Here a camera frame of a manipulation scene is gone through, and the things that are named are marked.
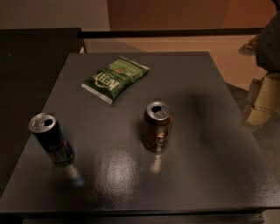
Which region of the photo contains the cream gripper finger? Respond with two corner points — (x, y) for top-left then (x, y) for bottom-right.
(243, 72), (280, 127)

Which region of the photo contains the green jalapeno chip bag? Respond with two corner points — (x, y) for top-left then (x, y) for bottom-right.
(81, 57), (150, 105)

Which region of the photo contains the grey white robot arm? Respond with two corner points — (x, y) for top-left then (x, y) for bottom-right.
(238, 11), (280, 127)

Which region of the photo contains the brown gold soda can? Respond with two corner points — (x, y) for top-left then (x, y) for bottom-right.
(143, 101), (173, 152)

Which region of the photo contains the blue silver energy drink can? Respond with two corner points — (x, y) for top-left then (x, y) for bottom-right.
(28, 113), (74, 165)

